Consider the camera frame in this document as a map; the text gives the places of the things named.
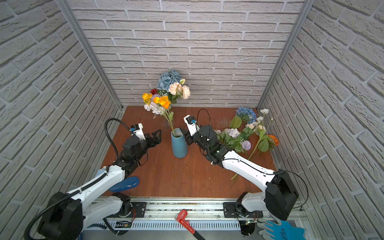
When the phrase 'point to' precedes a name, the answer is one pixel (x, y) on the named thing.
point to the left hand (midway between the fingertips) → (158, 129)
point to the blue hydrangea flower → (243, 114)
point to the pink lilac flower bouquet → (155, 107)
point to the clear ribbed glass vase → (166, 123)
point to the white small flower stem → (259, 129)
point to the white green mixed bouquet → (234, 139)
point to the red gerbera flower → (154, 91)
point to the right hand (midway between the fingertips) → (187, 125)
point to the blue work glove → (281, 230)
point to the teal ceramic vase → (179, 145)
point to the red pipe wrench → (181, 216)
